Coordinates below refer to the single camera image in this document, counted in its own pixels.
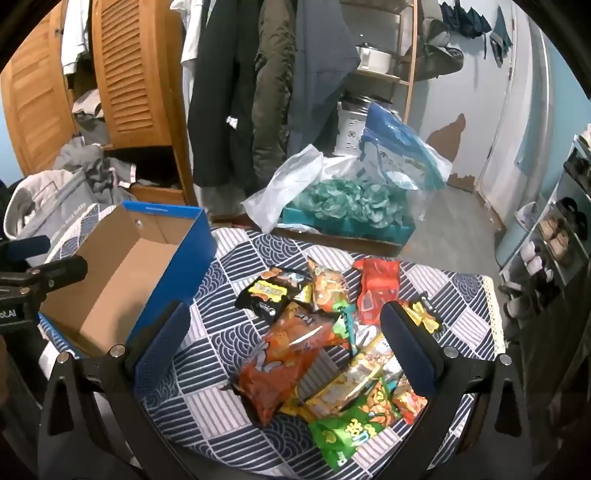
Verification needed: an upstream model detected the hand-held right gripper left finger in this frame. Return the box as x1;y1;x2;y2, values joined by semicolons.
37;300;192;480

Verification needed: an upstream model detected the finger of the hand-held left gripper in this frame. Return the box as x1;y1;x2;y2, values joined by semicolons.
0;235;51;264
0;256;88;296

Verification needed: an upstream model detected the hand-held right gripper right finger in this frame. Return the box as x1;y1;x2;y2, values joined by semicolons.
379;300;539;480

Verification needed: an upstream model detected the black yellow snack packet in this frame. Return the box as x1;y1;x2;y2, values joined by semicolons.
401;298;443;336
235;267;315;320

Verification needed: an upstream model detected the small orange red snack packet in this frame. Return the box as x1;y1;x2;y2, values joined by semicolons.
392;376;428;426

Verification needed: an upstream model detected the silver blue snack packet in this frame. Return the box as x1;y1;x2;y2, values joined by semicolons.
333;305;385;357

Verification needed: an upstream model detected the blue cardboard box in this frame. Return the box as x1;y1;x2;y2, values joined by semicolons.
38;202;218;360

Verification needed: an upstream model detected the orange snack packet green label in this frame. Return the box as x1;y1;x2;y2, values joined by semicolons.
306;258;352;315

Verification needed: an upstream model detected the large orange chip packet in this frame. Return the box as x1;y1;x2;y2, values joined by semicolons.
230;301;352;428

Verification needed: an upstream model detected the grey hooded garment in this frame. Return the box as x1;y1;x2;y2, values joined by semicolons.
4;167;101;246

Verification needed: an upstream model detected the navy patterned tablecloth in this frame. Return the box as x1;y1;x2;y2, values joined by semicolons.
39;203;509;480

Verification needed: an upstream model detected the pile of grey clothes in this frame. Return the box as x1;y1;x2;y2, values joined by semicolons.
52;90;139;195

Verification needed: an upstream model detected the light blue bin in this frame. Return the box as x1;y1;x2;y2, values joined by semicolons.
495;202;542;269

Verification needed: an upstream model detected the heap of teal plastic bags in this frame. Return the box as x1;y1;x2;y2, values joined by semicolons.
292;178;408;232

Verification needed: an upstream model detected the wooden louvred wardrobe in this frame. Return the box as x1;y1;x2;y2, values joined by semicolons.
0;0;200;206

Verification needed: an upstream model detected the white hanging shirt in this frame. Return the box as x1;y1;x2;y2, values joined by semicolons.
59;0;92;77

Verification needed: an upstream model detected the shoe rack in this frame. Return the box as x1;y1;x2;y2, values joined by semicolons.
496;124;591;326

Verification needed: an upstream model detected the white perforated basket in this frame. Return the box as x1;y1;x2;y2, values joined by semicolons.
333;98;371;158

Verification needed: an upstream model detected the black hanging jacket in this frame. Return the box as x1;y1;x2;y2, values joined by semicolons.
186;0;262;189

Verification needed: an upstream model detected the white door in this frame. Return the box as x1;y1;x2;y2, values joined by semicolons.
478;14;552;217

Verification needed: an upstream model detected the white hanging garment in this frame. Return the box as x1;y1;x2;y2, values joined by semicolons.
170;0;205;72

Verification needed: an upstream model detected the olive hanging jacket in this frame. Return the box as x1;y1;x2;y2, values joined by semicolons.
250;0;297;172

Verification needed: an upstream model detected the grey blue hanging coat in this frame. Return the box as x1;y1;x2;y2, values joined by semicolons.
287;0;362;158

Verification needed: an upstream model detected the white pot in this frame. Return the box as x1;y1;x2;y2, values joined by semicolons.
355;42;394;75

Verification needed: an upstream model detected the wooden shelf unit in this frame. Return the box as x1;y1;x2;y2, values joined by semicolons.
341;0;420;124

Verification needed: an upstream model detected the dark green hanging bag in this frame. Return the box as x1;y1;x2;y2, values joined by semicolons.
412;17;465;83

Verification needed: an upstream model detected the teal hanging cloth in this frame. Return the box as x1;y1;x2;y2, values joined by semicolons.
482;8;514;62

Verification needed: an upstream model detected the dark blue hanging cloth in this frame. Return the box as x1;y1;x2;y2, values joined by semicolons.
438;0;493;38

